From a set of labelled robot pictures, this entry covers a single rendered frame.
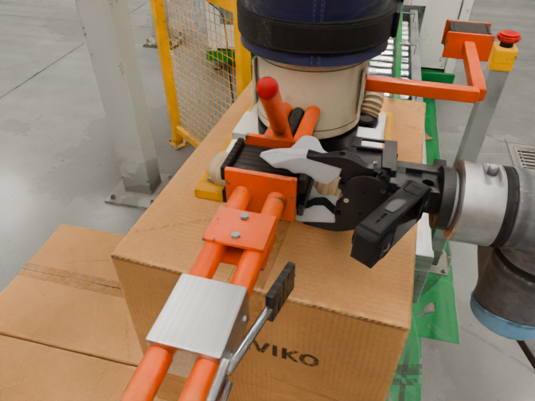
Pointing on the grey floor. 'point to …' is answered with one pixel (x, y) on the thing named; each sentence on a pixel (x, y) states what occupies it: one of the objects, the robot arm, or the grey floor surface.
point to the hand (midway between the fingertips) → (268, 184)
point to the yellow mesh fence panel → (243, 67)
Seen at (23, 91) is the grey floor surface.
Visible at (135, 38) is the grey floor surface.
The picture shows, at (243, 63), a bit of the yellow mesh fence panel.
